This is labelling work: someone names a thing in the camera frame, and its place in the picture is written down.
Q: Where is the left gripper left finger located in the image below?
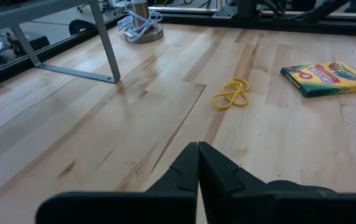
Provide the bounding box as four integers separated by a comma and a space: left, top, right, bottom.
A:
36, 142, 200, 224

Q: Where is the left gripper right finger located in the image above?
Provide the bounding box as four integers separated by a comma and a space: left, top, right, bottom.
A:
198, 141, 356, 224

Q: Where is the yellow rubber band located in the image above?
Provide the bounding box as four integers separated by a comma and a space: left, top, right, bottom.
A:
211, 81, 251, 110
221, 77, 250, 106

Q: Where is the yellow green crayon box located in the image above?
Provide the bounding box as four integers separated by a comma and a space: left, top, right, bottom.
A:
279, 61, 356, 99

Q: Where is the grey metal riser shelf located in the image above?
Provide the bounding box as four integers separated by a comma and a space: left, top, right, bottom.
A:
0, 0, 122, 84

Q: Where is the white coiled lamp cable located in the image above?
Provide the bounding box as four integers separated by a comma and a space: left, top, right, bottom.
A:
116, 0, 164, 43

